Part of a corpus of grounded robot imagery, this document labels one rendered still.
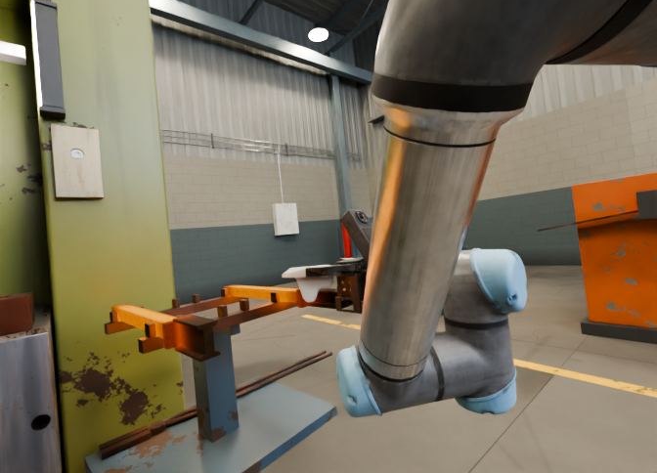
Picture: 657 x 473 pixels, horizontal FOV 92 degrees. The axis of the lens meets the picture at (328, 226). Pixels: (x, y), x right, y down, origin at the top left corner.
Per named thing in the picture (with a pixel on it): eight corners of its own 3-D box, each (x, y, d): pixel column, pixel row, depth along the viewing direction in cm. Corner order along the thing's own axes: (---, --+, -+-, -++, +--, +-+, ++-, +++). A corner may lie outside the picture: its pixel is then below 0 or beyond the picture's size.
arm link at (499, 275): (516, 328, 34) (506, 249, 34) (421, 319, 41) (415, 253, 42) (533, 311, 39) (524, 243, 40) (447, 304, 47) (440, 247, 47)
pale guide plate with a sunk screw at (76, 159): (104, 197, 78) (98, 129, 78) (56, 196, 72) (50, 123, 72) (103, 198, 79) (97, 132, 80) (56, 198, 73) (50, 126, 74)
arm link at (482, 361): (417, 398, 43) (408, 316, 43) (490, 382, 45) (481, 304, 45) (450, 432, 35) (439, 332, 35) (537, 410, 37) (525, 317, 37)
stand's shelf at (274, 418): (337, 414, 70) (336, 406, 70) (132, 566, 40) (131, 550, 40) (258, 382, 90) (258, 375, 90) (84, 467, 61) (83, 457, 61)
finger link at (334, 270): (304, 279, 51) (359, 274, 49) (303, 269, 51) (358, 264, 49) (309, 275, 55) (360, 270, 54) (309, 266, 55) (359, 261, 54)
